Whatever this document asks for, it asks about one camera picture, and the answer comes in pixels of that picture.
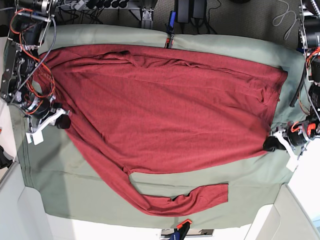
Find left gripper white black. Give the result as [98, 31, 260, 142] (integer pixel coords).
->
[262, 120, 318, 160]

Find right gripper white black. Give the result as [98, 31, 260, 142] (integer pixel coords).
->
[23, 96, 71, 133]

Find red T-shirt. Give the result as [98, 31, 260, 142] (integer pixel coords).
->
[33, 44, 288, 217]

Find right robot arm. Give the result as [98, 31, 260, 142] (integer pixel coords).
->
[0, 0, 71, 132]

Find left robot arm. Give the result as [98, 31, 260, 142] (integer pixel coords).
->
[263, 0, 320, 161]

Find green table cloth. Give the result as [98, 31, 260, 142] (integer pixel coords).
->
[0, 24, 304, 229]

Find white power strip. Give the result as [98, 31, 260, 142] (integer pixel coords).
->
[58, 0, 87, 11]

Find orange clamp bottom centre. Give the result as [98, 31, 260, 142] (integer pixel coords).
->
[169, 219, 192, 240]

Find blue clamp top centre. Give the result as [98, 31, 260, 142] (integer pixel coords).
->
[164, 10, 176, 49]

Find black power adapters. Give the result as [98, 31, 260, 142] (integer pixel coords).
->
[174, 0, 207, 24]

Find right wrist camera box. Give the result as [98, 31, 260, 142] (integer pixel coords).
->
[25, 130, 44, 145]

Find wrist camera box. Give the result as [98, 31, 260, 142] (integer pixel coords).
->
[25, 130, 44, 145]
[286, 158, 299, 173]

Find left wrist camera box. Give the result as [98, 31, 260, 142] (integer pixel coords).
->
[286, 158, 299, 173]

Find grey coiled cable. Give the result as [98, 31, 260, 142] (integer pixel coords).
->
[271, 0, 302, 41]

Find aluminium table leg bracket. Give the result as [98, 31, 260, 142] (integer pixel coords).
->
[141, 9, 153, 30]

